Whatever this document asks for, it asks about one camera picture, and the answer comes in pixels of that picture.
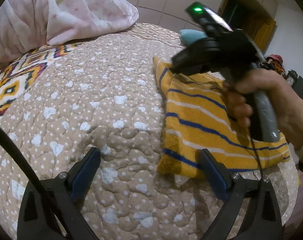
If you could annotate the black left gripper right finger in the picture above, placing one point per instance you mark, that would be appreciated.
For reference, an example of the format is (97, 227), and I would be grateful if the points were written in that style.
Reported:
(262, 218)

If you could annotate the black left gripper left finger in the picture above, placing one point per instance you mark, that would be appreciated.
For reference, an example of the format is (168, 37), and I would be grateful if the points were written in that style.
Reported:
(55, 213)

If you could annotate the yellow blue striped sweater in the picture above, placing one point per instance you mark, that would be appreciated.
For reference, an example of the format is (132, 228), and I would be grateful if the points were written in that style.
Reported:
(196, 118)

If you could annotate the person's right forearm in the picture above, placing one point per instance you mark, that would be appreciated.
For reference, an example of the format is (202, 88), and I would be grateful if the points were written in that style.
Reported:
(290, 118)

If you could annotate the person's right hand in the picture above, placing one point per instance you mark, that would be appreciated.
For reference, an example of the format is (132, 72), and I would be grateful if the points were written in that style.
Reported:
(269, 82)

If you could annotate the dark wooden door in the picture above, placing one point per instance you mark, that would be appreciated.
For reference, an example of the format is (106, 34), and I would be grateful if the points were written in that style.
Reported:
(255, 24)

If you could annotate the cluttered white shelf unit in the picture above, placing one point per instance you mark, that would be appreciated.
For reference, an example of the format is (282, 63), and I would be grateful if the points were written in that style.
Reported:
(275, 62)

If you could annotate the teal pillow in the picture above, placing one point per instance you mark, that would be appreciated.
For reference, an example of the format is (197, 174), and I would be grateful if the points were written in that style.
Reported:
(189, 36)

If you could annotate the beige dotted quilted bedspread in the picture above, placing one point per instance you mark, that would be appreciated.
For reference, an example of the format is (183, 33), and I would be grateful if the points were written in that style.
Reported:
(104, 94)

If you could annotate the colourful patterned bed sheet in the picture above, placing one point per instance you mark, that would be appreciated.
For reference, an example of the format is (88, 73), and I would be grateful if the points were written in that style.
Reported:
(18, 76)

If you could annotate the pink floral blanket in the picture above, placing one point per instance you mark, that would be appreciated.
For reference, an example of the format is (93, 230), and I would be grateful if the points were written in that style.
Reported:
(29, 24)

